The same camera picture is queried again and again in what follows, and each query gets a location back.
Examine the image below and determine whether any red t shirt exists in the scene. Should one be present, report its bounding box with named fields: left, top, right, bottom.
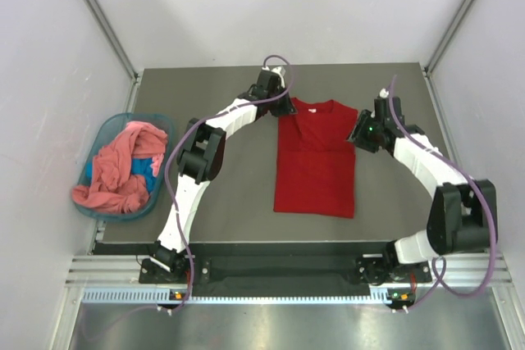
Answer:
left=273, top=98, right=358, bottom=219

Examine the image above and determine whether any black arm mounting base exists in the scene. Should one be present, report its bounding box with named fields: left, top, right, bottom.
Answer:
left=139, top=242, right=431, bottom=296

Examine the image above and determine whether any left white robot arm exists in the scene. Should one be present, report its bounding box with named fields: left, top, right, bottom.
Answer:
left=152, top=66, right=296, bottom=282

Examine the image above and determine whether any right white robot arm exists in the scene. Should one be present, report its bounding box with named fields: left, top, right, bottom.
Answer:
left=348, top=93, right=497, bottom=281

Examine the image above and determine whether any teal mesh laundry basket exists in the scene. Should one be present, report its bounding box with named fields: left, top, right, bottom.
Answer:
left=71, top=112, right=175, bottom=222

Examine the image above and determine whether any pink t shirt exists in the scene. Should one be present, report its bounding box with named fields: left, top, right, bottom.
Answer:
left=72, top=120, right=168, bottom=214

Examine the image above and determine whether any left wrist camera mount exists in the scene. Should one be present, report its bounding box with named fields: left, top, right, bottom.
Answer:
left=262, top=66, right=285, bottom=80

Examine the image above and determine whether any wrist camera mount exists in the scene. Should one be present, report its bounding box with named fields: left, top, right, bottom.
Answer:
left=262, top=66, right=285, bottom=80
left=377, top=87, right=390, bottom=99

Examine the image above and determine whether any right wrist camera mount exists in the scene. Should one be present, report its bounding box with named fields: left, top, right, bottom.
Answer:
left=377, top=87, right=390, bottom=99

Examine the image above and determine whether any slotted cable duct rail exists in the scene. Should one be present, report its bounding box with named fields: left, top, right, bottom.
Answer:
left=81, top=288, right=413, bottom=306

